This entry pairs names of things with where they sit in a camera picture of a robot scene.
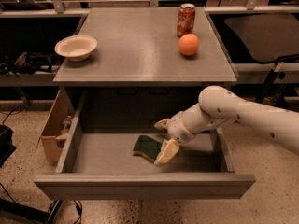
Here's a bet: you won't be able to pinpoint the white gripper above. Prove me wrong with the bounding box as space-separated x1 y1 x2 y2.
154 111 195 166

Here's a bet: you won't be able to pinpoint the black case on floor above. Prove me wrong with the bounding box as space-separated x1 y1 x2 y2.
0 125 16 167

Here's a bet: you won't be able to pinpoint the red soda can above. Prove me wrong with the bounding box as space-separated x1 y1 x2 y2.
177 3 195 37

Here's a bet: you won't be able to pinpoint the green and yellow sponge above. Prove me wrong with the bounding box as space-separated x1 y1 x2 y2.
133 135 162 162

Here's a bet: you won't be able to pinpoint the grey cabinet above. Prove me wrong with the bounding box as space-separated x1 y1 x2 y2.
52 7 240 133

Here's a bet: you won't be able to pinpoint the white bowl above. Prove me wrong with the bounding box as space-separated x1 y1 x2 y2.
54 35 97 62

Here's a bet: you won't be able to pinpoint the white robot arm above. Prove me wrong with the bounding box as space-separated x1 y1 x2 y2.
154 86 299 166

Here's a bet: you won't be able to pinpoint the cardboard box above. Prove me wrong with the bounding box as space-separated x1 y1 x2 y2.
40 91 73 162

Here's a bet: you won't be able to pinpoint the grey open top drawer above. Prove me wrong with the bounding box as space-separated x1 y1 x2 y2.
35 89 255 200

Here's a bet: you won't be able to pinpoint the black floor cables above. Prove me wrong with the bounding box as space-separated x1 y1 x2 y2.
46 199 84 224

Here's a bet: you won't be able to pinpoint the orange fruit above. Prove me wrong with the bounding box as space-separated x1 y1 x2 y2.
178 34 199 56

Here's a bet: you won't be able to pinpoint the black headset on shelf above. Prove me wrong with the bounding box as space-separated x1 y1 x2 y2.
0 52 60 76

